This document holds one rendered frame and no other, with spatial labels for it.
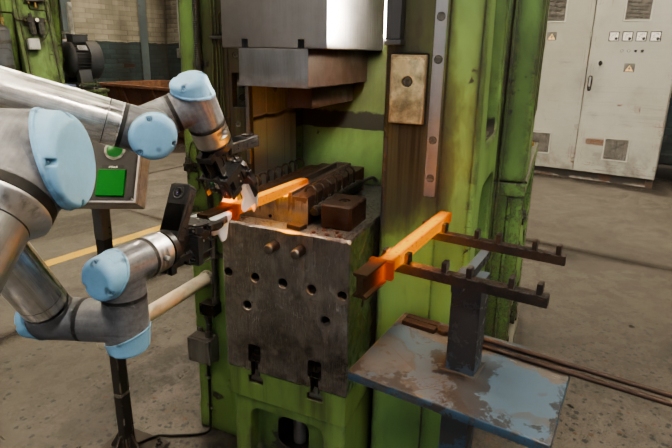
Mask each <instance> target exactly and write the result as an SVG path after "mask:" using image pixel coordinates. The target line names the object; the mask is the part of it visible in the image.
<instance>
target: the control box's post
mask: <svg viewBox="0 0 672 448"><path fill-rule="evenodd" d="M91 210H92V218H93V227H94V235H95V239H96V248H97V255H99V254H101V253H102V252H103V251H105V250H108V249H111V248H113V242H112V228H111V218H110V209H91ZM109 359H110V367H111V376H112V384H113V393H114V394H118V395H122V394H124V393H125V392H126V391H128V381H127V372H126V362H125V359H116V358H114V357H111V356H109ZM114 401H115V410H116V418H117V427H118V435H119V437H120V436H122V437H123V439H124V446H125V448H129V446H128V436H129V434H132V435H133V427H132V419H131V409H130V399H129V393H128V394H126V395H125V396H124V397H123V398H122V399H121V398H119V399H118V398H116V397H114Z"/></svg>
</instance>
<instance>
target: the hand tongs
mask: <svg viewBox="0 0 672 448"><path fill-rule="evenodd" d="M402 324H403V325H406V326H409V327H412V328H416V329H419V330H422V331H425V332H428V333H432V334H435V332H436V331H437V333H438V334H440V335H442V336H448V329H449V326H446V325H441V323H440V322H437V321H434V320H430V319H427V318H424V317H420V316H417V315H413V314H410V313H409V314H408V315H407V316H406V317H405V318H404V319H403V320H402ZM483 342H486V343H490V344H493V345H496V346H500V347H503V348H506V349H509V350H513V351H516V352H519V353H523V354H526V355H529V356H533V357H536V358H539V359H542V360H546V361H549V362H552V363H556V364H559V365H562V366H566V367H569V368H572V369H575V370H579V371H582V372H585V373H589V374H592V375H595V376H598V377H602V378H605V379H608V380H612V381H615V382H618V383H621V384H625V385H628V386H631V387H635V388H638V389H641V390H644V391H648V392H651V393H654V394H658V395H661V396H664V397H667V398H671V399H672V393H671V392H668V391H665V390H661V389H658V388H655V387H651V386H648V385H645V384H641V383H638V382H635V381H631V380H628V379H625V378H621V377H618V376H615V375H611V374H608V373H605V372H601V371H598V370H595V369H591V368H588V367H584V366H581V365H578V364H574V363H571V362H568V361H564V360H561V359H558V358H554V357H551V356H548V355H544V354H541V353H538V352H534V351H531V350H528V349H524V348H521V347H517V346H514V345H511V344H507V343H504V342H501V341H497V340H494V339H490V338H487V337H484V339H483ZM483 349H486V350H489V351H493V352H496V353H499V354H502V355H505V356H509V357H512V358H515V359H518V360H521V361H525V362H528V363H531V364H534V365H537V366H541V367H544V368H547V369H550V370H553V371H557V372H560V373H563V374H566V375H569V376H573V377H576V378H579V379H582V380H585V381H589V382H592V383H595V384H598V385H601V386H605V387H608V388H611V389H614V390H617V391H621V392H624V393H627V394H630V395H633V396H637V397H640V398H643V399H646V400H649V401H653V402H656V403H659V404H662V405H666V406H669V407H672V401H670V400H667V399H664V398H660V397H657V396H654V395H651V394H647V393H644V392H641V391H637V390H634V389H631V388H628V387H624V386H621V385H618V384H615V383H611V382H608V381H605V380H602V379H598V378H595V377H592V376H589V375H585V374H582V373H579V372H575V371H572V370H569V369H566V368H562V367H559V366H556V365H553V364H549V363H546V362H543V361H540V360H536V359H533V358H530V357H527V356H523V355H520V354H517V353H514V352H510V351H507V350H504V349H501V348H497V347H494V346H491V345H488V344H485V343H483Z"/></svg>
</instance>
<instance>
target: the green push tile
mask: <svg viewBox="0 0 672 448"><path fill-rule="evenodd" d="M126 174H127V170H125V169H98V174H97V183H96V191H95V196H97V197H124V193H125V183H126Z"/></svg>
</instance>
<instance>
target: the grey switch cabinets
mask: <svg viewBox="0 0 672 448"><path fill-rule="evenodd" d="M545 40H546V41H545V48H544V55H543V63H542V71H541V79H540V87H539V96H538V106H537V111H536V115H535V122H534V130H533V138H532V139H533V141H535V142H538V143H539V145H538V152H537V156H536V160H535V168H534V173H539V174H547V175H554V176H562V177H569V178H576V179H584V180H591V181H598V182H606V183H613V184H620V185H628V186H635V187H643V188H648V189H652V185H653V180H655V175H656V171H657V166H658V161H659V156H660V151H661V145H662V140H663V135H664V130H665V124H666V119H667V114H668V109H669V104H670V98H671V93H672V0H550V6H549V14H548V22H547V30H546V38H545Z"/></svg>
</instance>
